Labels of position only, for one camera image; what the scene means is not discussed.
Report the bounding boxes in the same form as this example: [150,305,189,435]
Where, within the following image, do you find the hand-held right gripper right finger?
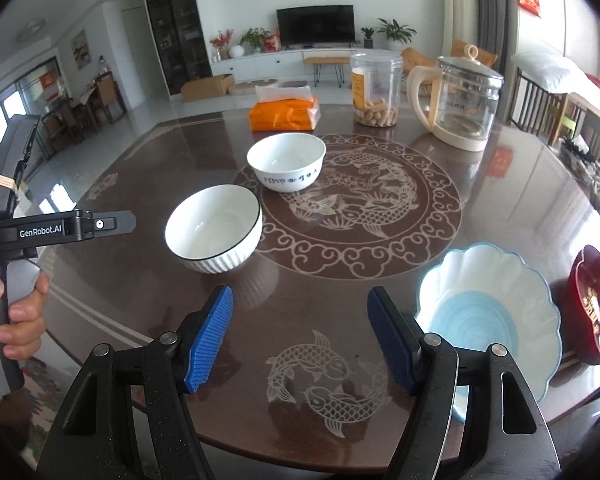
[367,286,556,480]

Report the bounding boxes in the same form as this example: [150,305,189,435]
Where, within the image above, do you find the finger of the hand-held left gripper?
[76,210,137,242]

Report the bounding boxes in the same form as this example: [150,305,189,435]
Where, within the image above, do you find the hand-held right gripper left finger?
[50,285,234,480]

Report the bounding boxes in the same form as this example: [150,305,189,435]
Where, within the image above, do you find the blue and white scalloped bowl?
[412,242,562,423]

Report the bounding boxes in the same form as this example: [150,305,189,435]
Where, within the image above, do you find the white ribbed bowl black rim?
[164,185,263,274]

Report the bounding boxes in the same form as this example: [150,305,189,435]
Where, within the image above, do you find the red flower-shaped plate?
[561,245,600,366]

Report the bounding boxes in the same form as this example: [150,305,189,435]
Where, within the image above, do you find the person's left hand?
[0,267,49,361]

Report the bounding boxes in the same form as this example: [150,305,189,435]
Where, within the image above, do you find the wooden dining chair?
[92,72,127,123]

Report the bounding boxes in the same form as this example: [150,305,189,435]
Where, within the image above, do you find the floral patterned cloth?
[25,360,81,411]

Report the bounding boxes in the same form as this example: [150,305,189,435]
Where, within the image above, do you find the cardboard box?
[181,74,236,102]

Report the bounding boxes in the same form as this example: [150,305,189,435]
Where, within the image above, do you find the white bowl with blue print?
[246,132,327,193]

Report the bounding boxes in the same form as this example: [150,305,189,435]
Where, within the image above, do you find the beige round floor cushion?
[228,79,280,96]

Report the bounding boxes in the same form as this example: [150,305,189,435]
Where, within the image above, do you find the round ceiling light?
[16,19,47,41]

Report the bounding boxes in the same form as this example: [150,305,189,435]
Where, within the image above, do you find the black glass display cabinet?
[141,0,212,97]

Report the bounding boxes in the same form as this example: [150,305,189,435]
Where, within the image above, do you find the orange tissue pack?
[249,85,322,132]

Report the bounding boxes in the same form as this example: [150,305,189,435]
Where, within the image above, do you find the red flowers in vase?
[210,31,233,61]

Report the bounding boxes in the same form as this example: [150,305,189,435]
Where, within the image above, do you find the white television cabinet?
[210,45,416,86]

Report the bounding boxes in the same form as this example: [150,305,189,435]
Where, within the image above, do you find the leafy potted plant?
[239,27,270,54]

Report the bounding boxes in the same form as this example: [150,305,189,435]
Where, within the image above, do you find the clear plastic snack jar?
[350,52,404,126]

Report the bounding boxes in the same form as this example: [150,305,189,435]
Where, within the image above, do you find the clutter of bottles and jars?
[560,135,600,221]

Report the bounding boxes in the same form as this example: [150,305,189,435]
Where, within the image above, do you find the bench with orange cushion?
[303,56,352,86]

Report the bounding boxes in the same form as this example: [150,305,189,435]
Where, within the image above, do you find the tan recliner chair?
[400,39,499,81]

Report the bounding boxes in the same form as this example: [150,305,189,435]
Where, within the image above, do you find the flat screen television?
[276,5,356,47]

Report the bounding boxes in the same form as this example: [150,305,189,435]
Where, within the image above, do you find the large potted plant white pot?
[377,18,417,51]

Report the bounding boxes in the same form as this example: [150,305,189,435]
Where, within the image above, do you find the white pillow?
[511,51,593,93]

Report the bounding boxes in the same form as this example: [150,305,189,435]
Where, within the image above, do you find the white standing air conditioner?
[441,0,480,56]

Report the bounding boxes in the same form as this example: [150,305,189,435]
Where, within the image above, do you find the grey curtain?
[475,0,511,76]

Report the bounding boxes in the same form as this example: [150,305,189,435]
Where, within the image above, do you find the framed wall picture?
[71,30,92,70]

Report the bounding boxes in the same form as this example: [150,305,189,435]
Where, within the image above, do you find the glass kettle cream handle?
[406,45,504,152]

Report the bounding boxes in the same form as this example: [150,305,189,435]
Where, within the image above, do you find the wooden slatted bed frame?
[507,67,600,151]

